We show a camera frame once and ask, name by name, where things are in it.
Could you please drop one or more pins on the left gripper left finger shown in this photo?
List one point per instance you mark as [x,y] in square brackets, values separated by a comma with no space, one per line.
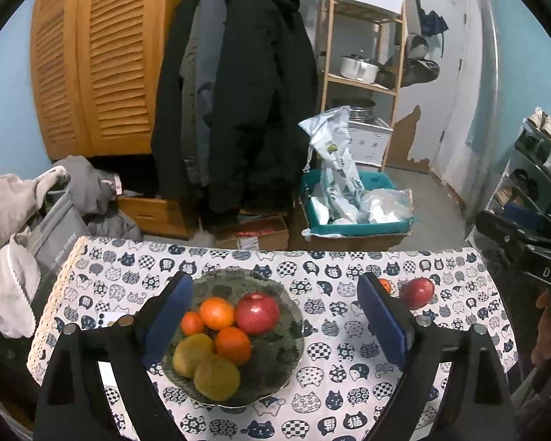
[137,342]

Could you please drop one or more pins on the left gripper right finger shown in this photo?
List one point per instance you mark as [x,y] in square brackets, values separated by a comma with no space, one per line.
[415,348]

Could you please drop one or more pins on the small tangerine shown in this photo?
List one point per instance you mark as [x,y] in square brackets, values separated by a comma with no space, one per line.
[386,285]
[191,324]

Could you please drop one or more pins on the large orange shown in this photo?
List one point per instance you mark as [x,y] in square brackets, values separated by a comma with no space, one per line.
[233,344]
[217,313]

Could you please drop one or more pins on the green-brown mango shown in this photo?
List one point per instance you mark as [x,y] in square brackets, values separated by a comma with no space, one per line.
[217,378]

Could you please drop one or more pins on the large orange front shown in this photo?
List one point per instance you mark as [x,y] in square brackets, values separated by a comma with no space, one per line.
[233,344]

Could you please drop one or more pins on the red apple front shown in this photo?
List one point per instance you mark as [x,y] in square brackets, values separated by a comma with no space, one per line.
[257,313]

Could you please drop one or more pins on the red apple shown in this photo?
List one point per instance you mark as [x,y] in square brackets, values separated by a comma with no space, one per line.
[257,313]
[417,293]

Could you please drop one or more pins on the person's hand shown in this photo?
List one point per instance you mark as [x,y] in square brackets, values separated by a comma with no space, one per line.
[542,350]

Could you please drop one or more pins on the red apple back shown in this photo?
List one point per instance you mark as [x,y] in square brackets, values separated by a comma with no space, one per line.
[417,293]

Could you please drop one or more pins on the small tangerine back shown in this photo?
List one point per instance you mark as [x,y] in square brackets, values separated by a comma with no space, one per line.
[386,285]

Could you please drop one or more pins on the white shoe rack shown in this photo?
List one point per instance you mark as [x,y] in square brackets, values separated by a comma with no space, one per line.
[522,195]

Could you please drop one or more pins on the cat pattern tablecloth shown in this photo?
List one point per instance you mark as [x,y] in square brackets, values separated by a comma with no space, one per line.
[342,381]

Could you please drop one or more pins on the teal cardboard box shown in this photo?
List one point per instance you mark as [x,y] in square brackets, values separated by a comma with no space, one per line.
[372,181]

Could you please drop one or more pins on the wooden drawer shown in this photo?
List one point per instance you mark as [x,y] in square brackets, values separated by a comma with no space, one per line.
[158,217]

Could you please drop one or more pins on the grey tote bag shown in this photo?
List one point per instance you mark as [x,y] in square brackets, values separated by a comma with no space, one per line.
[53,238]

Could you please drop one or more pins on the green glass plate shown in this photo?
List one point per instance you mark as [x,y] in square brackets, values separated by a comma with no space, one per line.
[275,355]

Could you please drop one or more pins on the clear plastic bag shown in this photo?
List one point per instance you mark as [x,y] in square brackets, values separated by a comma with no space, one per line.
[385,205]

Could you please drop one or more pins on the grey clothes pile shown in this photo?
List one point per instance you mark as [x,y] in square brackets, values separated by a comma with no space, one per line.
[94,193]

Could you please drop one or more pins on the white patterned basket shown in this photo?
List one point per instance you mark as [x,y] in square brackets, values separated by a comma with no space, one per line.
[368,141]

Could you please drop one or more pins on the grey hanging bag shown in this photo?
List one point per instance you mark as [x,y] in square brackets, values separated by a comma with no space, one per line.
[416,69]

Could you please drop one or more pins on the steel pot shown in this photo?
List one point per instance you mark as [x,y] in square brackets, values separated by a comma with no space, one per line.
[361,109]

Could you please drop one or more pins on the wooden shelf rack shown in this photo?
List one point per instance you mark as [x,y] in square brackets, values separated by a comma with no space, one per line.
[346,30]

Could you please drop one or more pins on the black hanging coat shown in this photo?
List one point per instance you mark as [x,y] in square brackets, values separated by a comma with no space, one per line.
[238,78]

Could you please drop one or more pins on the white door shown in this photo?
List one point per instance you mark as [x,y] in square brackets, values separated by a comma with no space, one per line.
[423,111]

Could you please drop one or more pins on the wooden louvered wardrobe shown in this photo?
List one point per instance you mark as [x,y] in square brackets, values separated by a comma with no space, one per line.
[95,67]

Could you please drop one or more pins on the silver duct pipe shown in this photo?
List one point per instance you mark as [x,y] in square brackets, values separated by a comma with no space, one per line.
[486,121]

